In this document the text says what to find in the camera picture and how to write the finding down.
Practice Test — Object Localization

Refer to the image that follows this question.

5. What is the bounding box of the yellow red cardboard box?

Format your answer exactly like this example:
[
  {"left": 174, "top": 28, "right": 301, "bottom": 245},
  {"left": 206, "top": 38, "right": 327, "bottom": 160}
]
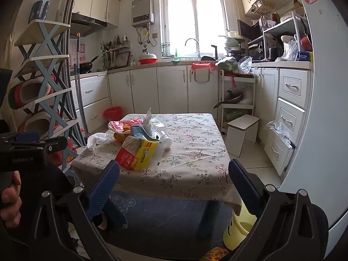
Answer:
[{"left": 115, "top": 136, "right": 158, "bottom": 171}]

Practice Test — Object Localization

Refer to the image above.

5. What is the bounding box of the large orange peel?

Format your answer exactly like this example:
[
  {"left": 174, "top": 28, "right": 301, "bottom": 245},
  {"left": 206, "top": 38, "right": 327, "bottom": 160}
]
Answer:
[{"left": 113, "top": 133, "right": 129, "bottom": 143}]

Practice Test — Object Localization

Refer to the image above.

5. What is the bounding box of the red snack wrapper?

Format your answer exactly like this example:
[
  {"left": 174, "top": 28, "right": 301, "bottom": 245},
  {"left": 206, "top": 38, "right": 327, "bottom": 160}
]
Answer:
[{"left": 108, "top": 119, "right": 143, "bottom": 134}]

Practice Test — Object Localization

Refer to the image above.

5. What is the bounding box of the clear plastic bottle white cap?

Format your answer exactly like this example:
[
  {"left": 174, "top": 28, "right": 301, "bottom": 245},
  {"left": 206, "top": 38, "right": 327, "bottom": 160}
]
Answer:
[{"left": 156, "top": 130, "right": 172, "bottom": 152}]

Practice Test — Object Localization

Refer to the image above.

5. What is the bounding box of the white plastic bag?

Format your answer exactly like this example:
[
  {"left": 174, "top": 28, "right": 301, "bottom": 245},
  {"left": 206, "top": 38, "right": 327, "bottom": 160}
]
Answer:
[{"left": 87, "top": 133, "right": 110, "bottom": 151}]

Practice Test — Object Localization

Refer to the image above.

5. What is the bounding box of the blue milk carton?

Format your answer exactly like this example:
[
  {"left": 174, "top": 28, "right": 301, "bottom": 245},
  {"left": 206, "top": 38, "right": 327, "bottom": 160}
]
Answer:
[{"left": 130, "top": 125, "right": 160, "bottom": 142}]

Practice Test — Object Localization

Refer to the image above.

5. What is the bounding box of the yellow trash bin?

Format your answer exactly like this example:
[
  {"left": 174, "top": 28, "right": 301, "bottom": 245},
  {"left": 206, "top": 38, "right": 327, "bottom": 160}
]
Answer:
[{"left": 223, "top": 202, "right": 257, "bottom": 250}]

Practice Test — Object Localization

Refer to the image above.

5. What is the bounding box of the person's left hand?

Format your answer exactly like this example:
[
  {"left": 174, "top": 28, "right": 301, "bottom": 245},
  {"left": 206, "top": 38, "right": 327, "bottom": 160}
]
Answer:
[{"left": 1, "top": 171, "right": 22, "bottom": 228}]

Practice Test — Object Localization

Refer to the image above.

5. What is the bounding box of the floral tablecloth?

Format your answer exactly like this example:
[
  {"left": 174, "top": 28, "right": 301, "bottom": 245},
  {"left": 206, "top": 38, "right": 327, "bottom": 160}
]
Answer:
[{"left": 71, "top": 112, "right": 243, "bottom": 213}]

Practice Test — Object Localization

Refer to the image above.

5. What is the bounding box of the small white wooden stool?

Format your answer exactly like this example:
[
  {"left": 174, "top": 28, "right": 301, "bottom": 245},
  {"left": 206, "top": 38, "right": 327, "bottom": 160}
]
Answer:
[{"left": 225, "top": 114, "right": 260, "bottom": 157}]

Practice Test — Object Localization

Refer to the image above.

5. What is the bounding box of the clear bag on drawer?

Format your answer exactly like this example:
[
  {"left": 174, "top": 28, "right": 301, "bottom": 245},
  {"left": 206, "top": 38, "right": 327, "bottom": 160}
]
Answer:
[{"left": 266, "top": 120, "right": 295, "bottom": 148}]

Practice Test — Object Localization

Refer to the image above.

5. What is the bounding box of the colourful knitted slipper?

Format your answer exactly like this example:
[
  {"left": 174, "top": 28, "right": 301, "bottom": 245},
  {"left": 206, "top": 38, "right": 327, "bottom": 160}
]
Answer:
[{"left": 199, "top": 246, "right": 229, "bottom": 261}]

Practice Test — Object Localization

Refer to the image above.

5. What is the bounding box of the white refrigerator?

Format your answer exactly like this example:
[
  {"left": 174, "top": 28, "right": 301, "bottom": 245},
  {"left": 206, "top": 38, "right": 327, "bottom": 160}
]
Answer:
[{"left": 280, "top": 0, "right": 347, "bottom": 260}]

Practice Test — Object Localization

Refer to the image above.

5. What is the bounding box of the white blue shoe rack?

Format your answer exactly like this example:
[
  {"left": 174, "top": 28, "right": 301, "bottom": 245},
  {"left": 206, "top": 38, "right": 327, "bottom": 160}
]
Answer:
[{"left": 8, "top": 19, "right": 84, "bottom": 173}]

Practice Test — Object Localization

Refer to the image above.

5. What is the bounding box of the red lined floor bin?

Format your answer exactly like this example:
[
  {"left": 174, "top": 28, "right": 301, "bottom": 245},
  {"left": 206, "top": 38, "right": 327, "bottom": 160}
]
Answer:
[{"left": 103, "top": 106, "right": 123, "bottom": 121}]

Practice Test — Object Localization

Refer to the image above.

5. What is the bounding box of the black pan on cart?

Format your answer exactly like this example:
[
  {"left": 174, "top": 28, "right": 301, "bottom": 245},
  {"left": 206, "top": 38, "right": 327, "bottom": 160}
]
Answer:
[{"left": 214, "top": 90, "right": 244, "bottom": 109}]

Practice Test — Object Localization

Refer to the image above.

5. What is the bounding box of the white rolling shelf cart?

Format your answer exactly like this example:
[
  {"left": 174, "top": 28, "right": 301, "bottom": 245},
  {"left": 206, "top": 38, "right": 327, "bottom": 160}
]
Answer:
[{"left": 218, "top": 70, "right": 256, "bottom": 134}]

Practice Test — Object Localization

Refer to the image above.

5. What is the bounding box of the black wok on stove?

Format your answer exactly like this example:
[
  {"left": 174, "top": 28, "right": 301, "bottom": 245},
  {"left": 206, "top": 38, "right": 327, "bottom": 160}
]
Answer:
[{"left": 80, "top": 55, "right": 99, "bottom": 74}]

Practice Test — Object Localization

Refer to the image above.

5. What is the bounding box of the green vegetables bag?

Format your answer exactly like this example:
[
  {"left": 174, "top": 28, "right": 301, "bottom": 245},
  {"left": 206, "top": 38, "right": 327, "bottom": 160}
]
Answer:
[{"left": 215, "top": 57, "right": 239, "bottom": 74}]

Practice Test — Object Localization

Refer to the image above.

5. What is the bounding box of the red bag door hanger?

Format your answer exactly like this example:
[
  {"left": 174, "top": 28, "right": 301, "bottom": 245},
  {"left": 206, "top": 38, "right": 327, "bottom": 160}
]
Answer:
[{"left": 191, "top": 62, "right": 216, "bottom": 83}]

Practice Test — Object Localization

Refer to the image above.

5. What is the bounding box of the chrome sink faucet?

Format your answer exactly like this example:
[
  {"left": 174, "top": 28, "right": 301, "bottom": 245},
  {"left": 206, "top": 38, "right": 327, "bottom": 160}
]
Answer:
[{"left": 185, "top": 38, "right": 201, "bottom": 60}]

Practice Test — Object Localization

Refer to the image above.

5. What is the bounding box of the red white covered basin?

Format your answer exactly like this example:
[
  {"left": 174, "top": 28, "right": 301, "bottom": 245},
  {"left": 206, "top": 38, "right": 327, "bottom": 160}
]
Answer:
[{"left": 139, "top": 49, "right": 158, "bottom": 65}]

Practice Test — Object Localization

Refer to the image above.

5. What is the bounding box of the metal counter shelf rack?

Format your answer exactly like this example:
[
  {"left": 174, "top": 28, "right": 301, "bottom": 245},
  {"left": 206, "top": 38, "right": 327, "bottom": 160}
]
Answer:
[{"left": 248, "top": 11, "right": 309, "bottom": 61}]

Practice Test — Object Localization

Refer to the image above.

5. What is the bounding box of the broom handle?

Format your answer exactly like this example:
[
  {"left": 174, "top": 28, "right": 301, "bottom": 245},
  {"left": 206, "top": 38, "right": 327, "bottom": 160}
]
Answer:
[{"left": 73, "top": 32, "right": 90, "bottom": 139}]

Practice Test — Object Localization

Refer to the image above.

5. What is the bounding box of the wall gas water heater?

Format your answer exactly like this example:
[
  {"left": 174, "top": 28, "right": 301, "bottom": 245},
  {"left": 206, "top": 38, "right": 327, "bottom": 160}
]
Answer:
[{"left": 132, "top": 0, "right": 155, "bottom": 28}]

